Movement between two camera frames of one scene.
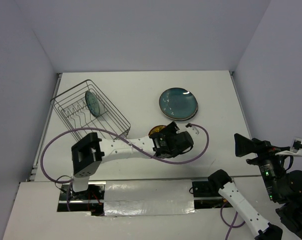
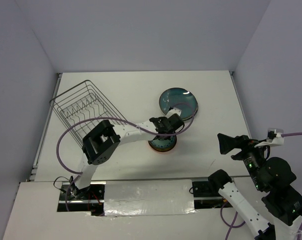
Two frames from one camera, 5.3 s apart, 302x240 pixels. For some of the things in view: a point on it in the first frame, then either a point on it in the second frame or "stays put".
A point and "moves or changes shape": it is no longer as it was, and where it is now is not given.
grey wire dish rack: (82, 108) stays put
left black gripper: (171, 129) to (162, 118)
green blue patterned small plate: (92, 103) moves or changes shape
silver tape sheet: (148, 197) stays put
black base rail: (206, 195) stays put
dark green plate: (177, 103) stays put
